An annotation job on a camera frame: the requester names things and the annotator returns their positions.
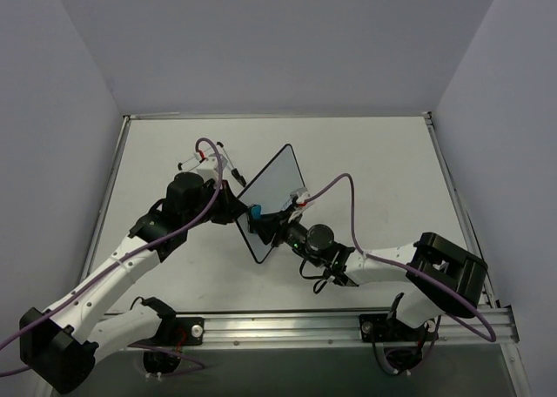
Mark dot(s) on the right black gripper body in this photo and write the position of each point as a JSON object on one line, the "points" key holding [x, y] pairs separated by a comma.
{"points": [[265, 225]]}

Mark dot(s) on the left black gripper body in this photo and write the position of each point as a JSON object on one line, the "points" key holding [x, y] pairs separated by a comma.
{"points": [[226, 203]]}

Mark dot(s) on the blue whiteboard eraser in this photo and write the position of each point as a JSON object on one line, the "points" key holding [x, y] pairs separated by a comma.
{"points": [[254, 213]]}

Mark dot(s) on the small black-framed whiteboard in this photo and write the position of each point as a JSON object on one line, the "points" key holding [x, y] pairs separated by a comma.
{"points": [[271, 189]]}

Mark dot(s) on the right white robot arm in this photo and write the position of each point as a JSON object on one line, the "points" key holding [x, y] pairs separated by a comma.
{"points": [[443, 278]]}

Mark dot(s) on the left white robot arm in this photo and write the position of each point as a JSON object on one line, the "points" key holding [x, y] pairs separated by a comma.
{"points": [[64, 342]]}

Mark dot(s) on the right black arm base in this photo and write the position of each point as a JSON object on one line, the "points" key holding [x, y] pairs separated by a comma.
{"points": [[397, 348]]}

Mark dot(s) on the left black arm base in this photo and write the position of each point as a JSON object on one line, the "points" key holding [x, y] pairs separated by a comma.
{"points": [[165, 354]]}

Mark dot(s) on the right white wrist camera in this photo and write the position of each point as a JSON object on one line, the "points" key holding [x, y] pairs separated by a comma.
{"points": [[300, 200]]}

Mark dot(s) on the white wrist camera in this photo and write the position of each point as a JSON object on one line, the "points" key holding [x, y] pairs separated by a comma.
{"points": [[207, 167], [300, 200]]}

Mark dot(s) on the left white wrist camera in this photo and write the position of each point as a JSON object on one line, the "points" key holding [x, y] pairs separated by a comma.
{"points": [[207, 167]]}

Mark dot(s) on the aluminium front rail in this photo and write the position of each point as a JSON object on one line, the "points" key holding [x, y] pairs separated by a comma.
{"points": [[237, 331]]}

